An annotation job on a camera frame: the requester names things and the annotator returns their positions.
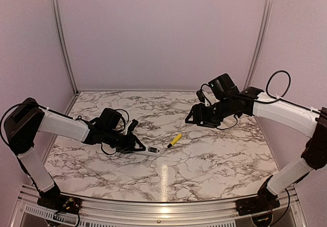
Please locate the white remote control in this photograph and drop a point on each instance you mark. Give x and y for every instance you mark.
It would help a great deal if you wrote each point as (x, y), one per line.
(150, 151)

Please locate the right aluminium frame post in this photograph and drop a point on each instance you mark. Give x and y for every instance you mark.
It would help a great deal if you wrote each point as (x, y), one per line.
(259, 42)

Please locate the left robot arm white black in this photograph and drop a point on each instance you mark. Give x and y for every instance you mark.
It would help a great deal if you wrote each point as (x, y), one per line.
(21, 123)

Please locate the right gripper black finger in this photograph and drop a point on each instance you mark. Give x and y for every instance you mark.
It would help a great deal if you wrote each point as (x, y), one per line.
(195, 115)
(209, 124)

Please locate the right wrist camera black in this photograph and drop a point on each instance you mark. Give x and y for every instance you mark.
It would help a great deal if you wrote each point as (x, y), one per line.
(200, 95)

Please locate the front aluminium rail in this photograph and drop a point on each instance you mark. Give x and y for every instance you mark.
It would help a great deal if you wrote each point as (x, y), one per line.
(105, 212)

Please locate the left aluminium frame post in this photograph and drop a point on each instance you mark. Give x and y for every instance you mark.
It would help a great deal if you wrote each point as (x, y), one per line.
(63, 46)

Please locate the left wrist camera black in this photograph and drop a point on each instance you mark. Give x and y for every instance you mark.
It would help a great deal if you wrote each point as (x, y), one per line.
(132, 125)

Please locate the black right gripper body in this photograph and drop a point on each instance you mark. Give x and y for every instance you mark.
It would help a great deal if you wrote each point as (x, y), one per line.
(216, 114)

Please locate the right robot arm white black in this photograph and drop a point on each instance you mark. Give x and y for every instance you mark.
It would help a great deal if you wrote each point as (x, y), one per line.
(256, 102)

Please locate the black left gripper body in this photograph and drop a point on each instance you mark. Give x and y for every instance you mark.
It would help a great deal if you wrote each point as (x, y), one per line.
(120, 143)

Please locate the aluminium frame post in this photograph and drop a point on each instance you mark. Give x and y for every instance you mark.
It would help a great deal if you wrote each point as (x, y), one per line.
(259, 42)
(63, 46)

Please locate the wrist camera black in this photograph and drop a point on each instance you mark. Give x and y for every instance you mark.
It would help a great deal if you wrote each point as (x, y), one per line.
(200, 95)
(132, 125)

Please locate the yellow screwdriver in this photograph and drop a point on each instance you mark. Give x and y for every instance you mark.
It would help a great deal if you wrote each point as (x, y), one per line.
(174, 141)

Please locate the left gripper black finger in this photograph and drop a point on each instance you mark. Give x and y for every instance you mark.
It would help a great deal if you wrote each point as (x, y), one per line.
(138, 145)
(131, 150)

